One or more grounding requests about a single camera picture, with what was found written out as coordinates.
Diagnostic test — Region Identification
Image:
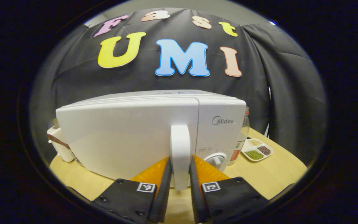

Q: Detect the white microwave oven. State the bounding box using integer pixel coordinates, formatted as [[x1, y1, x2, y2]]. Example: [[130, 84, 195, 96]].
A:
[[56, 90, 247, 191]]

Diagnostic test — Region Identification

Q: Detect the clear bottle with red label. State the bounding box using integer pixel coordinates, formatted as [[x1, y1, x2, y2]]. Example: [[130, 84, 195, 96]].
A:
[[227, 106, 250, 166]]

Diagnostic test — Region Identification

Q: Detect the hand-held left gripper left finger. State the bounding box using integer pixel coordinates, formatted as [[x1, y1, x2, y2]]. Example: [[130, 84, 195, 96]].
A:
[[92, 156, 172, 224]]

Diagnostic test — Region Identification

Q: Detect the white divided dish of beans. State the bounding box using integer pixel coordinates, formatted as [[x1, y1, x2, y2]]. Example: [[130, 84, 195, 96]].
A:
[[241, 138, 273, 162]]

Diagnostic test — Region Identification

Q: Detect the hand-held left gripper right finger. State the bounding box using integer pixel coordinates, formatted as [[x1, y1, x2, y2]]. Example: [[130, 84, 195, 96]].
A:
[[189, 155, 269, 224]]

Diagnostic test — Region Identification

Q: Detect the black backdrop cloth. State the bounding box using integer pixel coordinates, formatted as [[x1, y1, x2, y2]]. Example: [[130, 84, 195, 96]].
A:
[[30, 8, 327, 165]]

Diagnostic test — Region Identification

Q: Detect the white toaster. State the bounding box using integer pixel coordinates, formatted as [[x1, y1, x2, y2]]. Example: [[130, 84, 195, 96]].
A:
[[47, 124, 75, 163]]

